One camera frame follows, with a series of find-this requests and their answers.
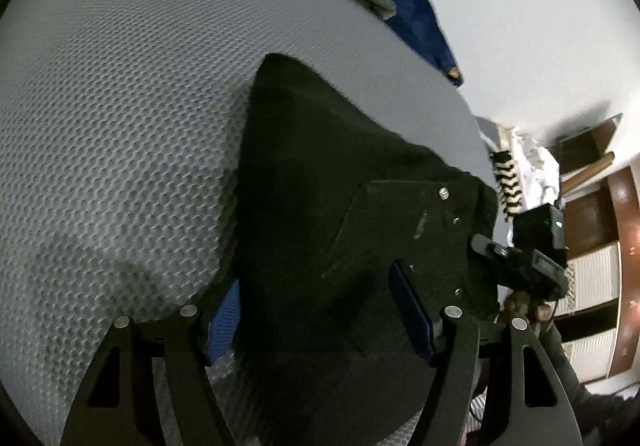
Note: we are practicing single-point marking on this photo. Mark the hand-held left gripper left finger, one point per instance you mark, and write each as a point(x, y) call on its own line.
point(222, 321)

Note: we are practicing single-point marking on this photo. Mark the black white striped cloth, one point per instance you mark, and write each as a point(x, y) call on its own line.
point(507, 188)

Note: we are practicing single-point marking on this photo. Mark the person's right forearm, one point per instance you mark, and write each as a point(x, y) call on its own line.
point(595, 406)

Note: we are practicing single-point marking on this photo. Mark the dark blue blanket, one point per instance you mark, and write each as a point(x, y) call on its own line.
point(420, 21)

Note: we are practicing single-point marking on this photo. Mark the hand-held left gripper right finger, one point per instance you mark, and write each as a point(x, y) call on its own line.
point(412, 316)

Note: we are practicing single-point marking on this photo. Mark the grey mesh mattress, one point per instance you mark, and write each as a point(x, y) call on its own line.
point(125, 126)

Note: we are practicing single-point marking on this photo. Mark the black pants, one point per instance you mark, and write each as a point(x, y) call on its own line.
point(300, 176)

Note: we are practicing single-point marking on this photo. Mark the person's right hand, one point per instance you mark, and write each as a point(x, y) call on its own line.
point(522, 306)

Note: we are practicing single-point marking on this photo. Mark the brown wooden cabinet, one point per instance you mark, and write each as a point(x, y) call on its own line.
point(627, 251)

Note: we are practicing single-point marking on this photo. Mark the white crumpled cloth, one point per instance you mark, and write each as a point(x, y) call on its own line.
point(537, 166)

